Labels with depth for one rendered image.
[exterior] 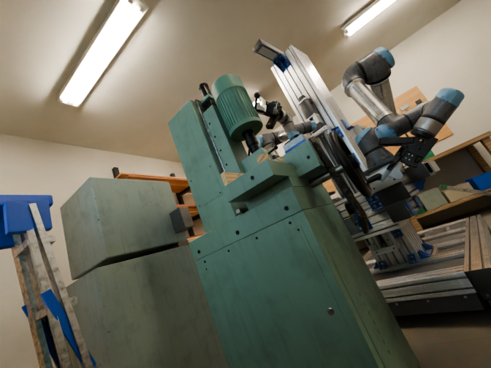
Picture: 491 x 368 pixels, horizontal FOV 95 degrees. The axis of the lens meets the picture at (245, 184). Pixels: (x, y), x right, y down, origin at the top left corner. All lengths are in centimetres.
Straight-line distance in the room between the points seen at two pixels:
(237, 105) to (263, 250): 68
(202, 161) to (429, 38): 428
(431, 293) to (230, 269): 98
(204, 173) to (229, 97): 40
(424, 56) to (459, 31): 48
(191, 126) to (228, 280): 79
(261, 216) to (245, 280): 26
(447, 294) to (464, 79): 363
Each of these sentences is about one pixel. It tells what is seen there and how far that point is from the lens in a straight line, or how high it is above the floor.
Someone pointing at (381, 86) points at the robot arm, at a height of 114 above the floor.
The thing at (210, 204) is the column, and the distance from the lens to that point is 114.
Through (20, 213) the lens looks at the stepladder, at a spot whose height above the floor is 108.
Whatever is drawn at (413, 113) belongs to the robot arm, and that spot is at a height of 89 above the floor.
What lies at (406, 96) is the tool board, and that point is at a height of 187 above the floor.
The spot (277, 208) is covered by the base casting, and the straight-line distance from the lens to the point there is 81.
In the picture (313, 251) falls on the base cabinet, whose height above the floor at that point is 58.
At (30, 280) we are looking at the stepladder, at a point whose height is 87.
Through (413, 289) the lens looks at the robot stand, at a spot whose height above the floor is 19.
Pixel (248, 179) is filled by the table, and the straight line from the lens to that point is 76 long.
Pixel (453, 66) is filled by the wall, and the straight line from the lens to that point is 472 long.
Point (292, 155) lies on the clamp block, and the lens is 94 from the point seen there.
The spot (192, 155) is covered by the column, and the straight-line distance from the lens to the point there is 125.
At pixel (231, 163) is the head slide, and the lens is 112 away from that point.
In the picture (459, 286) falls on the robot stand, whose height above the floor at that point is 17.
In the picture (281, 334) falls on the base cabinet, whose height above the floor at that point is 36.
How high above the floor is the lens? 65
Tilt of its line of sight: 16 degrees up
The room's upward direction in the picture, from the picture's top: 23 degrees counter-clockwise
